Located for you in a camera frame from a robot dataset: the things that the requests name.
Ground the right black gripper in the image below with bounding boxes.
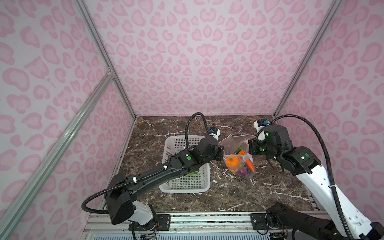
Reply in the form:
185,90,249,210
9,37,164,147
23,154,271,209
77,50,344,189
245,136,282,162

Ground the orange tomato toy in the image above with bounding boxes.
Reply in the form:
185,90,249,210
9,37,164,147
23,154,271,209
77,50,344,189
226,155,242,173

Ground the green lettuce toy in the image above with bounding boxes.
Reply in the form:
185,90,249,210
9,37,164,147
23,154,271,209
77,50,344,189
186,171,200,177

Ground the clear zip top bag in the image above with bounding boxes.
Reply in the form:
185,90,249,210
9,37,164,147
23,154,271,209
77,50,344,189
219,135,256,179

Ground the white perforated plastic basket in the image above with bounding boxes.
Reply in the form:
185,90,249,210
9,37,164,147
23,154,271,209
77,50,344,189
158,134,211,194

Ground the orange carrot toy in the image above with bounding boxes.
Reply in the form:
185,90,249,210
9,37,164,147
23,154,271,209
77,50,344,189
239,150,255,173

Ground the purple onion toy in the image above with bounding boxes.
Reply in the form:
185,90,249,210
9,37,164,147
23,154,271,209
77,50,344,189
236,167,249,178

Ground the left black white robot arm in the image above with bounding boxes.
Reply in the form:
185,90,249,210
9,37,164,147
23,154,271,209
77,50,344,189
105,136,224,226

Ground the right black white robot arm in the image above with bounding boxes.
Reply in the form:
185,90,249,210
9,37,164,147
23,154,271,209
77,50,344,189
249,120,384,240

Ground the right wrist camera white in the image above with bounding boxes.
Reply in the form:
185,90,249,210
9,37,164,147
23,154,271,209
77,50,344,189
254,119,268,142

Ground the right black corrugated cable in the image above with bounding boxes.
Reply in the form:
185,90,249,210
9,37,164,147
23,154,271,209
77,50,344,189
256,114,355,240

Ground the black corrugated cable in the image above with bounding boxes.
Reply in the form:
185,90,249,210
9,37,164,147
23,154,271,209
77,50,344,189
256,114,355,240
81,112,211,215

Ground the left black corrugated cable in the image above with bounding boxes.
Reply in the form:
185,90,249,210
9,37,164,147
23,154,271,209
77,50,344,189
81,112,211,215

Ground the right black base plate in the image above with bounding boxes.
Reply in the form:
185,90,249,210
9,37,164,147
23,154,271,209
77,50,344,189
250,213,282,230

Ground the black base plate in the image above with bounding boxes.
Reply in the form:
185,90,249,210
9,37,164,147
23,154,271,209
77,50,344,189
250,213,282,230
135,214,171,232

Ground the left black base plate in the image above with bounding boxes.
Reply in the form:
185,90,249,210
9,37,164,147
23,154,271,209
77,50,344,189
135,214,171,232

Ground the aluminium front rail frame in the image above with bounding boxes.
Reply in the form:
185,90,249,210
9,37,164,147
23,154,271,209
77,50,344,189
81,212,311,240

